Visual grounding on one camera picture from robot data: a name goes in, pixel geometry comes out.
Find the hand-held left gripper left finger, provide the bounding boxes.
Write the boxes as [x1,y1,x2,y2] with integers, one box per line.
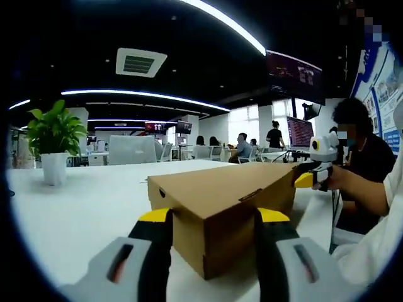
[59,208,174,302]

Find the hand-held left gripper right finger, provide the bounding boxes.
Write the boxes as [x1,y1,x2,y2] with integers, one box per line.
[254,207,350,302]

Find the brown cardboard shoe box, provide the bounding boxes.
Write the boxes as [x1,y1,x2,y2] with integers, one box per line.
[147,162,299,281]

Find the person's right hand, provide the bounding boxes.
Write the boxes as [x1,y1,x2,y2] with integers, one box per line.
[326,165,351,192]

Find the desk monitor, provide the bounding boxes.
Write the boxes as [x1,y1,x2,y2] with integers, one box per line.
[286,116,315,149]

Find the large hanging screen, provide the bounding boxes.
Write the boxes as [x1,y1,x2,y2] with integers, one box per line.
[266,49,326,106]

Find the operator in white shirt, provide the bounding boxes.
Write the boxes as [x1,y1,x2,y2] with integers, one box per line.
[330,157,403,284]

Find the dark hanging monitor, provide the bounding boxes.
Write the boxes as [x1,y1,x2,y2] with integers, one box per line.
[176,120,193,135]

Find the curved ceiling light strip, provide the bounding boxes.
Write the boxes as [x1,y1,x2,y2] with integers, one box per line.
[185,0,267,57]

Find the red hanging monitor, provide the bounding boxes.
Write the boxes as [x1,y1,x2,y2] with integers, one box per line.
[144,121,166,135]

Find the green potted plant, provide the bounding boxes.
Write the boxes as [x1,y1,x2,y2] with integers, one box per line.
[26,99,88,186]

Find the straight ceiling light strip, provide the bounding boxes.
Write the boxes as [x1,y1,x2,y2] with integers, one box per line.
[61,89,230,112]

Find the white ceiling air vent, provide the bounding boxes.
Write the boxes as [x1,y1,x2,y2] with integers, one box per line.
[115,47,168,79]

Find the blue white wall poster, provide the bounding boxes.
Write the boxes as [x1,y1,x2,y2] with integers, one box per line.
[351,42,403,155]

